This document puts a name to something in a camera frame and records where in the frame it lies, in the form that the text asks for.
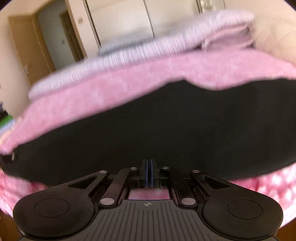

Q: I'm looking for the black garment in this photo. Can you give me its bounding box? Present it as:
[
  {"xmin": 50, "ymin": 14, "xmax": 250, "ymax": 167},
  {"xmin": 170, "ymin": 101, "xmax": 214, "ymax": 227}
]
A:
[{"xmin": 1, "ymin": 79, "xmax": 295, "ymax": 186}]

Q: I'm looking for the pink floral blanket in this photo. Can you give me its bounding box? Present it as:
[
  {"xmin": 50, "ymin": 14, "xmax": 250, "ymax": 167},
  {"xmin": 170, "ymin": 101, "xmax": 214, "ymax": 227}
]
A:
[{"xmin": 1, "ymin": 48, "xmax": 295, "ymax": 215}]

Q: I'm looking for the cream wardrobe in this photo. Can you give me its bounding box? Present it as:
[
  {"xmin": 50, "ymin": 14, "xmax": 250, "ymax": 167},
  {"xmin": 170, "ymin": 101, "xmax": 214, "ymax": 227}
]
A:
[{"xmin": 66, "ymin": 0, "xmax": 200, "ymax": 58}]

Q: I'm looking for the wooden door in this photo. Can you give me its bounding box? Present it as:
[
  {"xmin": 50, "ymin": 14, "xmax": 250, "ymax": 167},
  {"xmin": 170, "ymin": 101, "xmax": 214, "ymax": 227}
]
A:
[{"xmin": 7, "ymin": 10, "xmax": 85, "ymax": 86}]

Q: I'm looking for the striped lilac folded quilt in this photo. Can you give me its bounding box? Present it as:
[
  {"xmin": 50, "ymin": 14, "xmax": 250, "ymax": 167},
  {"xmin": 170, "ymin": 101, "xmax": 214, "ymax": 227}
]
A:
[{"xmin": 28, "ymin": 9, "xmax": 254, "ymax": 100}]

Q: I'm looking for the glass shelf with items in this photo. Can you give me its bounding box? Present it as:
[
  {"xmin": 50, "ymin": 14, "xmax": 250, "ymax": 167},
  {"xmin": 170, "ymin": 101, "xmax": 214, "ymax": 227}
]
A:
[{"xmin": 196, "ymin": 0, "xmax": 226, "ymax": 13}]

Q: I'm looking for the white quilted pillow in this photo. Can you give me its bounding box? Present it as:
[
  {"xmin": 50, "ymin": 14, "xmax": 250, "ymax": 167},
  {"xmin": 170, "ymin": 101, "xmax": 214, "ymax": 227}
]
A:
[{"xmin": 250, "ymin": 16, "xmax": 296, "ymax": 65}]

